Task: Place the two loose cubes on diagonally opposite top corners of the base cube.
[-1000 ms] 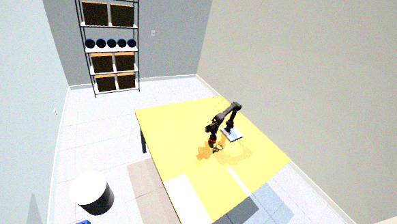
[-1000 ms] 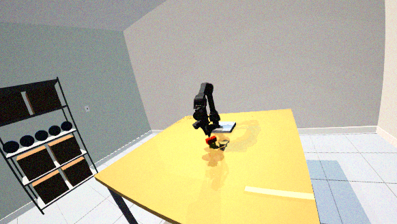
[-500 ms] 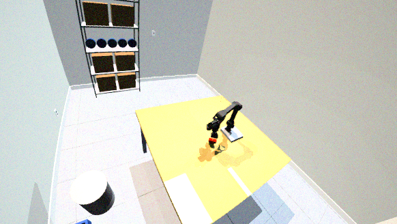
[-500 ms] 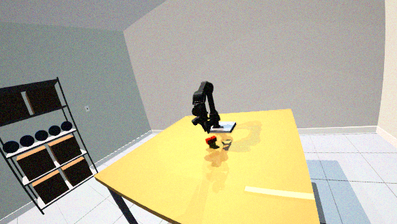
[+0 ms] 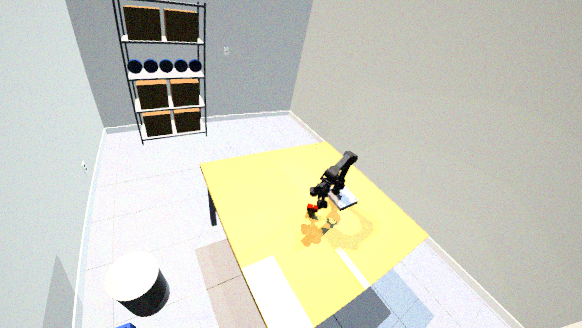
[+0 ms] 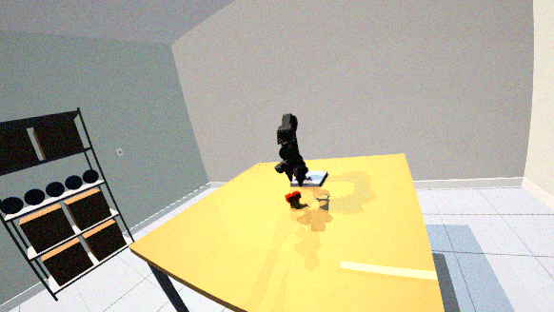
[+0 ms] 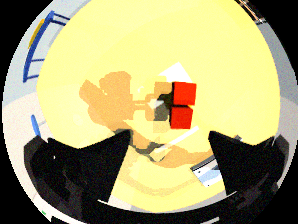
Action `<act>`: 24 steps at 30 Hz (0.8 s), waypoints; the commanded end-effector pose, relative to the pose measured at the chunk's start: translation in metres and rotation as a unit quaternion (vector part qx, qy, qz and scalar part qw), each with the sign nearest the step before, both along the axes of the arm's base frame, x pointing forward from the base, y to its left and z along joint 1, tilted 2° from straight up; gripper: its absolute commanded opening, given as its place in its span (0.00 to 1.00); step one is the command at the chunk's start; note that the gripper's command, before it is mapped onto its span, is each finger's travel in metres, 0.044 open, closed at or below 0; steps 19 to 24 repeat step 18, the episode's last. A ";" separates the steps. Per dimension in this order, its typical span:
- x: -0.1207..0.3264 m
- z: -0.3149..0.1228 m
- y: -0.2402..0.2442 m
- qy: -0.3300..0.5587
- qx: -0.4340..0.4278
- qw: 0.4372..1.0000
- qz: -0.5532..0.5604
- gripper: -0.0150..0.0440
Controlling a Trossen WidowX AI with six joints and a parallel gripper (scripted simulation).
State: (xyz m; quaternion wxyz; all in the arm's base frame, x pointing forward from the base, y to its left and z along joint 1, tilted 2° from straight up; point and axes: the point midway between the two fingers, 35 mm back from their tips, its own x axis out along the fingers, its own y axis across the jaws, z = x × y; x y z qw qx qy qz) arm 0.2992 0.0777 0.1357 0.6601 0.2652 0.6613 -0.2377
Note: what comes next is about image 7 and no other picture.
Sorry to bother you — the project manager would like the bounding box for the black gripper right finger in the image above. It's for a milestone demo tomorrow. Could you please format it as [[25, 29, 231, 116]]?
[[208, 129, 274, 196]]

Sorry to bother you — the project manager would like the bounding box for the red cube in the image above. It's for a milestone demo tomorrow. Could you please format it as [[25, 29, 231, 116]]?
[[170, 81, 197, 105], [169, 104, 193, 129]]

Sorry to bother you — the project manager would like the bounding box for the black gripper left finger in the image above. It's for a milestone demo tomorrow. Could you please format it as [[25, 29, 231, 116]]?
[[47, 131, 130, 202]]

